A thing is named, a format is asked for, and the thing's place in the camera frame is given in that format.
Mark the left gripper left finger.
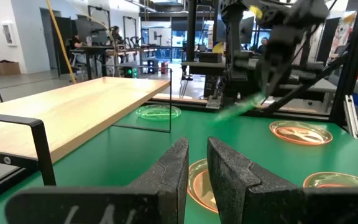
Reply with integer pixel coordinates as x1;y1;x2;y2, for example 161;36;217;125
4;136;190;224

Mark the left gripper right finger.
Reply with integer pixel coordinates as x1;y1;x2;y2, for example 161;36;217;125
206;136;358;224

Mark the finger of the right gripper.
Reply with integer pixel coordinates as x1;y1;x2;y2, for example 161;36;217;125
257;63;269;94
265;71;287;98

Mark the green translucent plate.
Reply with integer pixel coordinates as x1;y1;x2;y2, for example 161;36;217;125
214;93;266;122
135;104;182;122

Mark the orange translucent plate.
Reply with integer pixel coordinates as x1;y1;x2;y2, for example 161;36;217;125
187;158;220;214
268;120;334;146

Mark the wooden shelf with black legs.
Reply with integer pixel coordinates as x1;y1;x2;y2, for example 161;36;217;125
0;64;173;187

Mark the person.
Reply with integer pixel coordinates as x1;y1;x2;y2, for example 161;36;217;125
256;36;270;54
70;32;85;50
110;26;124;46

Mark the yellow tag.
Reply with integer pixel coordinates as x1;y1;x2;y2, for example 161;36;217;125
249;4;264;20

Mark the green table mat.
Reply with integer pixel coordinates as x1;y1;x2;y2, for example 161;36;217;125
0;104;358;224

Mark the black box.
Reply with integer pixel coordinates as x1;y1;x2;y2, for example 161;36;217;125
199;52;223;63

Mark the colourful poster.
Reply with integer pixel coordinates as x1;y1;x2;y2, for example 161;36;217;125
329;12;357;58

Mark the orange plate with yellow stripe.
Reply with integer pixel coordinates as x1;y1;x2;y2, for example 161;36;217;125
303;171;358;189

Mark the black computer with green light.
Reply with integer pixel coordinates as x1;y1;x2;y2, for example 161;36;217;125
123;65;140;78

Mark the black background desk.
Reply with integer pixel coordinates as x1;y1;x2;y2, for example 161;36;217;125
69;45;142;81

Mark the black monitor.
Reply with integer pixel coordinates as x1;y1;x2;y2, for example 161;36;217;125
75;17;110;44

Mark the cardboard box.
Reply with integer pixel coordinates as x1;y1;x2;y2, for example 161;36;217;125
0;60;21;76

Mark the silver aluminium bracket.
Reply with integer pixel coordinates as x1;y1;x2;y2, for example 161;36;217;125
343;95;358;141

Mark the white wall cabinet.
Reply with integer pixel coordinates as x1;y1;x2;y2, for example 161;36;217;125
1;21;18;47

